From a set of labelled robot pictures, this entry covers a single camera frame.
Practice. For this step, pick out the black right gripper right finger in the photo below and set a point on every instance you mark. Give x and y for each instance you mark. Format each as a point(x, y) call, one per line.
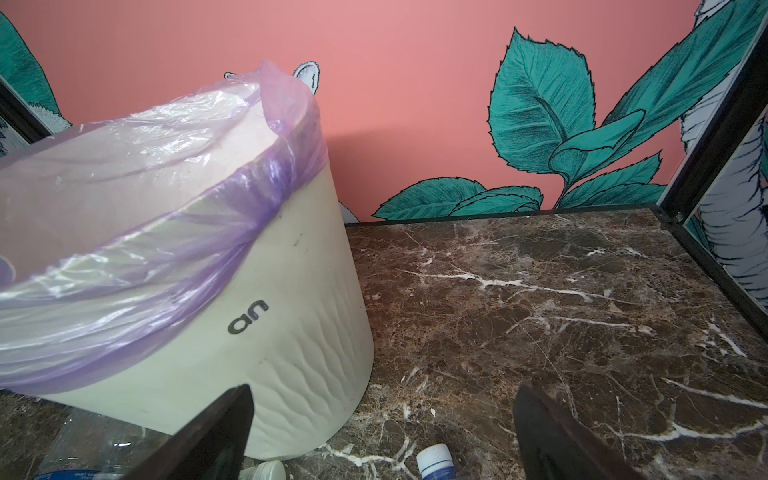
point(554, 445)

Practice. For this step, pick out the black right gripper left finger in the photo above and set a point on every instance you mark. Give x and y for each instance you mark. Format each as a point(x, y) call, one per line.
point(210, 446)

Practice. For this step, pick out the clear purple cap bottle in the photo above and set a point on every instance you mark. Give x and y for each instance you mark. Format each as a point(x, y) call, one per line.
point(436, 463)

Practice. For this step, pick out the blue Pocari label bottle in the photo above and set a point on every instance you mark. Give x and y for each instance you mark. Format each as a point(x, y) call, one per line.
point(92, 446)

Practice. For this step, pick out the white ribbed trash bin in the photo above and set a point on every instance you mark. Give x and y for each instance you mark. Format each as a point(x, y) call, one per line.
point(292, 325)

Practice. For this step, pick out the purple plastic bin liner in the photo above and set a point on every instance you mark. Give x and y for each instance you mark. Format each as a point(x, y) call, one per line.
point(116, 235)

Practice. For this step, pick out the clear bottle green cap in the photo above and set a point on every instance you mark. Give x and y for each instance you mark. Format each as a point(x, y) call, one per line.
point(269, 470)

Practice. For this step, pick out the black enclosure frame post left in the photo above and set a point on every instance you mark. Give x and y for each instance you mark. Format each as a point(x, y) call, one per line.
point(19, 115)

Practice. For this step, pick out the black enclosure frame post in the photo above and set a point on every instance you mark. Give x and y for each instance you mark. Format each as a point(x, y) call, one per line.
point(715, 207)
point(19, 115)

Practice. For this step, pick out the black enclosure frame post right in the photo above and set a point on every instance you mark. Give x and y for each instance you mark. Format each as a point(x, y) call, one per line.
point(715, 207)

